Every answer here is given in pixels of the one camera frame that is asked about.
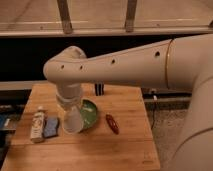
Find white gripper yellow tag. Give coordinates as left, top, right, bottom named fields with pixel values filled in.
left=56, top=84, right=83, bottom=111

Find white ceramic cup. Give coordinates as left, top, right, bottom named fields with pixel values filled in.
left=63, top=106, right=84, bottom=134

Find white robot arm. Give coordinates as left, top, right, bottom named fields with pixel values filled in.
left=43, top=34, right=213, bottom=171

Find green bowl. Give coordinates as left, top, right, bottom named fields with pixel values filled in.
left=80, top=99, right=98, bottom=130

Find black striped block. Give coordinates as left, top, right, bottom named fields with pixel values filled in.
left=95, top=84, right=104, bottom=96

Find white tube bottle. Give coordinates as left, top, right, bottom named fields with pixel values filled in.
left=30, top=106, right=45, bottom=143

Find red chili pepper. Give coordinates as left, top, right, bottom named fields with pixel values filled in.
left=106, top=114, right=119, bottom=134

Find wooden cutting board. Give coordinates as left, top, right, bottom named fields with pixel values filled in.
left=1, top=83, right=160, bottom=171

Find left metal frame post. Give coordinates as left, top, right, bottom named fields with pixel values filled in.
left=57, top=0, right=73, bottom=34

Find metal frame post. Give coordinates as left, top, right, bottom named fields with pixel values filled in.
left=124, top=0, right=137, bottom=32
left=57, top=0, right=73, bottom=34

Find right metal frame post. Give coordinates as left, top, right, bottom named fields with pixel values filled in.
left=124, top=0, right=137, bottom=32

